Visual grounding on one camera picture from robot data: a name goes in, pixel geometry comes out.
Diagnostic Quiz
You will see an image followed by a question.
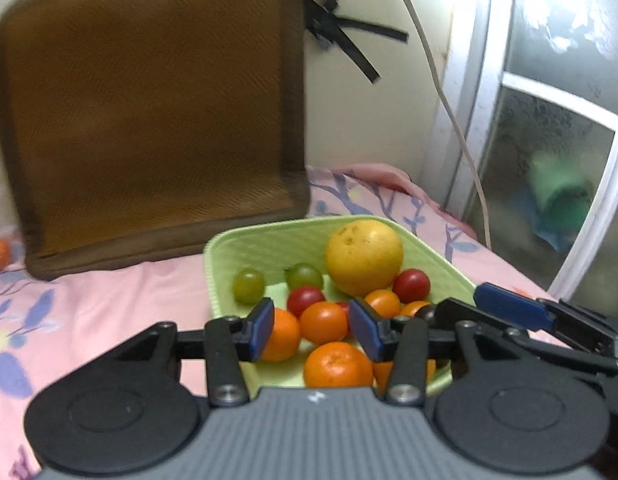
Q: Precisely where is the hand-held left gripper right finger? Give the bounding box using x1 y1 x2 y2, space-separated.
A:
348 297 520 406

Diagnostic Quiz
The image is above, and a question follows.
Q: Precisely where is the pink floral bedsheet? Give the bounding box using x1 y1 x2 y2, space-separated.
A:
0 162 618 480

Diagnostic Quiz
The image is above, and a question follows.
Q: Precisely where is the brown woven seat cushion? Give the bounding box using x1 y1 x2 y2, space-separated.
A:
0 0 311 282

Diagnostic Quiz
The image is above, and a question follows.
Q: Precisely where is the large yellow grapefruit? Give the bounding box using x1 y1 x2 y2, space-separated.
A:
325 219 405 297

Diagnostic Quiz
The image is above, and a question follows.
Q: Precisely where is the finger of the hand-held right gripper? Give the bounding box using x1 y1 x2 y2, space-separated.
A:
432 297 618 377
473 282 616 357

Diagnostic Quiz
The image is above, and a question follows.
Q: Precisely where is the small orange tomato back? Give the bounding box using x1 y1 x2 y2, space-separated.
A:
364 289 401 318

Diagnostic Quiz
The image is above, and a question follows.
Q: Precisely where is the green object behind window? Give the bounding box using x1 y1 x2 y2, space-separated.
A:
526 152 597 233

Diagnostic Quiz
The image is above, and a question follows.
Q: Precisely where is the green cherry tomato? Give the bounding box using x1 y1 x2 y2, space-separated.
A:
232 268 266 305
285 262 324 291

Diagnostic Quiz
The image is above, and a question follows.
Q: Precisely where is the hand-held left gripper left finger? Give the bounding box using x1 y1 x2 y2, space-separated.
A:
111 297 276 407

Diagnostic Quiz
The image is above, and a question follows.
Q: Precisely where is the light green plastic basin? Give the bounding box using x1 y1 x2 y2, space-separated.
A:
203 214 477 396

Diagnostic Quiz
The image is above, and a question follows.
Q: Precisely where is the white framed frosted window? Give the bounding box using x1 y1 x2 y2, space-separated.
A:
424 0 618 306

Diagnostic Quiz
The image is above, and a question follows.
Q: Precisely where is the black cushion strap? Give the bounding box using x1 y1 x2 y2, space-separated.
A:
301 0 410 85

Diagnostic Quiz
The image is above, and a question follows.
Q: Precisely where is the white power cable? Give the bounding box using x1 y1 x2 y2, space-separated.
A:
384 0 492 250

